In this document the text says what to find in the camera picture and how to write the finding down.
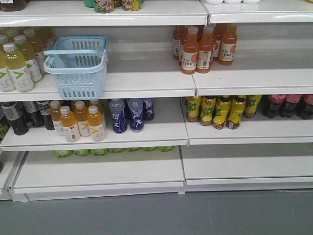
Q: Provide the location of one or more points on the coke bottle red label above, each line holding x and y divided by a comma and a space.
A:
288, 106
272, 104
305, 107

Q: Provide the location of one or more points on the light blue plastic basket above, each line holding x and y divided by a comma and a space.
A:
78, 64

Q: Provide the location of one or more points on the pale green juice bottle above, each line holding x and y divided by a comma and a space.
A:
29, 56
6, 82
17, 68

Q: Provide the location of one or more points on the green cartoon can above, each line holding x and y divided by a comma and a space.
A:
103, 6
131, 5

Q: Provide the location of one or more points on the orange juice bottle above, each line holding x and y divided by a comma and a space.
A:
96, 123
81, 114
55, 113
69, 124

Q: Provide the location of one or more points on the orange C100 drink bottle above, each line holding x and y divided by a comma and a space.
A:
228, 45
190, 51
205, 50

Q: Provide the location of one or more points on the yellow lemon tea bottle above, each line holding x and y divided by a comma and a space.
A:
238, 105
252, 102
208, 104
221, 111
193, 108

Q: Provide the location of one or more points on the white peach drink bottle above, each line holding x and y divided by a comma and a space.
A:
214, 2
251, 1
232, 1

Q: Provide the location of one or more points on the blue sports drink bottle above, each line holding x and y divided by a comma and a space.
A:
117, 109
148, 109
136, 113

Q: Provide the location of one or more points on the green drink bottle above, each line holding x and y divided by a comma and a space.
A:
116, 150
148, 149
62, 153
81, 152
133, 149
165, 148
99, 152

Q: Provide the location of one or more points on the dark tea bottle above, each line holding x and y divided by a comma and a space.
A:
44, 108
14, 115
34, 113

